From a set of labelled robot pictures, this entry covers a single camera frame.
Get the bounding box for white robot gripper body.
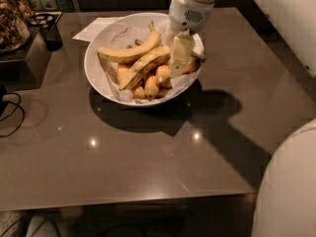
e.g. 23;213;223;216
169;0;214;33

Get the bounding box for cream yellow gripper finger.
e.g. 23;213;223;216
169;31;196;78

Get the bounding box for spotted yellow banana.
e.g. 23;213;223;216
118;45;205;90

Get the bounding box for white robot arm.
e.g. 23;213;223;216
169;0;316;237

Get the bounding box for upper yellow banana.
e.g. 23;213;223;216
97;21;161;63

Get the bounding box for white paper bowl liner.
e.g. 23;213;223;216
100;15;198;104

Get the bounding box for white ceramic bowl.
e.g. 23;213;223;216
83;12;205;108

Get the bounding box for orange fruit right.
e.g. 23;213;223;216
183;57;200;74

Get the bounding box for orange fruit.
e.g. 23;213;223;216
156;65;169;85
144;75;159;99
183;57;200;74
117;63;130;83

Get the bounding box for orange fruit centre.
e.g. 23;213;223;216
156;65;169;85

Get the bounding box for orange fruit lower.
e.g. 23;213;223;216
144;75;159;99

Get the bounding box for orange fruit left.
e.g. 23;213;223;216
117;63;130;83

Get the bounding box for white paper sheet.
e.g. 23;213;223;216
73;17;119;42

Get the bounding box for dark cup with black tool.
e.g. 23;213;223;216
31;13;63;51

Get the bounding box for dark box stand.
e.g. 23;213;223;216
0;28;51;91

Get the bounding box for glass jar of snacks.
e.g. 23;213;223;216
0;0;31;53

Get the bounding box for white shoes under table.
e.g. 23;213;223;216
0;211;62;237

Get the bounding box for black cable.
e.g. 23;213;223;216
0;92;26;138

